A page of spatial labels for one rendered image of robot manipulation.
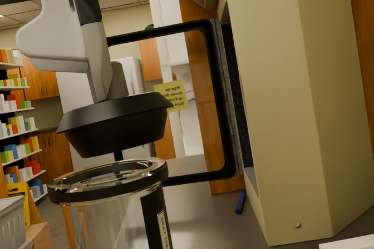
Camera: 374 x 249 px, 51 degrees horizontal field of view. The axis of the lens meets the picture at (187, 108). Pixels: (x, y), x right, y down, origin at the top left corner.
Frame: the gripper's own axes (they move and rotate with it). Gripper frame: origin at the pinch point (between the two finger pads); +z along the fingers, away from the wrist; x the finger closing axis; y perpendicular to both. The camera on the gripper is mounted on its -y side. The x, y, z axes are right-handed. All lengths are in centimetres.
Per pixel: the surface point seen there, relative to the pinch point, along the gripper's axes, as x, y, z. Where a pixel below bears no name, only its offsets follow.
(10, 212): -259, 69, 40
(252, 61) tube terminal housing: -29.2, -25.4, -2.1
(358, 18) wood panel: -55, -68, -10
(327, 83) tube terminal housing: -30.0, -38.5, 4.3
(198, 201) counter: -67, -19, 26
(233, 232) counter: -42, -19, 28
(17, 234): -266, 70, 57
